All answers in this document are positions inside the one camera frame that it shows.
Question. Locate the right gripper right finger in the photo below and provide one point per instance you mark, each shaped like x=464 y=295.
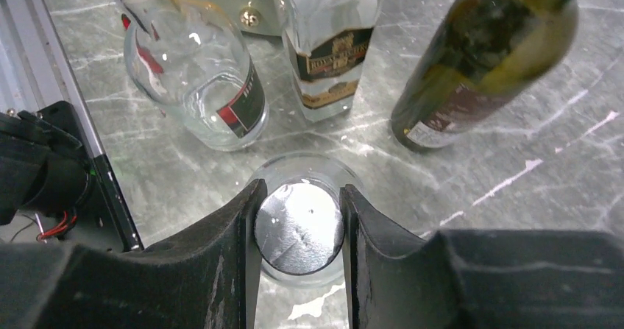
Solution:
x=477 y=278

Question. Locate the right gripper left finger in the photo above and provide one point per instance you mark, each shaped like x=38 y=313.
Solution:
x=205 y=276

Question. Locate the dark green wine bottle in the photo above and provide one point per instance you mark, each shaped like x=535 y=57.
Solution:
x=484 y=54

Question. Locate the clear bottle with label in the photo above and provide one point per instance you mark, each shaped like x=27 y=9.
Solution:
x=326 y=43

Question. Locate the clear round bottle white cap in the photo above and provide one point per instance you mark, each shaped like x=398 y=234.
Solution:
x=192 y=62

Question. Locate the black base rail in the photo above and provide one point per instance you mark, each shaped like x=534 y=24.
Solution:
x=47 y=174

